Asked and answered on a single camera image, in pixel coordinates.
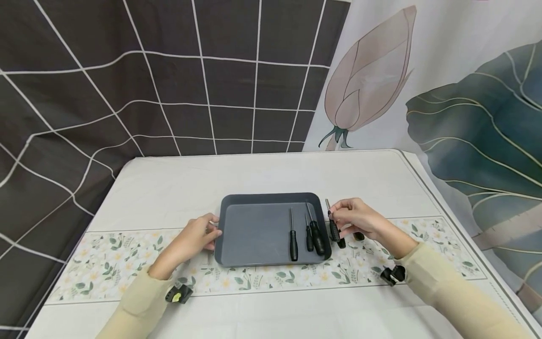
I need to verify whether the person's left hand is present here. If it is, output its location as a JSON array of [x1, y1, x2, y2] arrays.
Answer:
[[148, 213, 223, 281]]

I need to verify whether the person's right hand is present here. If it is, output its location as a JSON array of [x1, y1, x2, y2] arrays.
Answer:
[[328, 197, 419, 259]]

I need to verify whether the black ribbed handle screwdriver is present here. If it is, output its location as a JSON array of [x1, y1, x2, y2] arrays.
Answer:
[[325, 198, 347, 250]]

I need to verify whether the dark grey plastic tray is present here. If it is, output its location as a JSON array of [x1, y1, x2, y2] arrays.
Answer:
[[214, 192, 333, 268]]

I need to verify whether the person's left forearm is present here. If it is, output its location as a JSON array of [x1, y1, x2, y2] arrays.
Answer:
[[96, 265, 175, 339]]

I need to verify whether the person's right forearm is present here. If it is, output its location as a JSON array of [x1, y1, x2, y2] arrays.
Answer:
[[396, 242, 535, 339]]

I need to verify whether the thick black screwdriver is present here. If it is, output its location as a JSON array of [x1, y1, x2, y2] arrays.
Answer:
[[305, 201, 326, 257]]

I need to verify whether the short black screwdriver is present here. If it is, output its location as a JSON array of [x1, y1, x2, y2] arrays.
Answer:
[[304, 214, 315, 252]]

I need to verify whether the long thin black screwdriver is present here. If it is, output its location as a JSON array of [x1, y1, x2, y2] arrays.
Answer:
[[289, 207, 299, 262]]

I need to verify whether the black wrist band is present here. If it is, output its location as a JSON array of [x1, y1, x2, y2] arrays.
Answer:
[[379, 265, 407, 287], [165, 283, 194, 305]]

